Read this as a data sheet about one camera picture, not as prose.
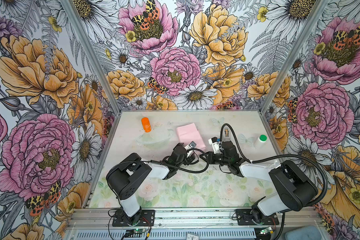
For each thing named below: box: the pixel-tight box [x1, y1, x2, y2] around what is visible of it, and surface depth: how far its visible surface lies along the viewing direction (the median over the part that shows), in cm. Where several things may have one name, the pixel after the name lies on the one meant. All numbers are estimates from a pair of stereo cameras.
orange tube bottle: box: [141, 117, 152, 133], surface depth 106 cm
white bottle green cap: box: [253, 134, 268, 149], surface depth 96 cm
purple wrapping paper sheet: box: [176, 122, 206, 151], surface depth 102 cm
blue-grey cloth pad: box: [285, 225, 323, 240], surface depth 69 cm
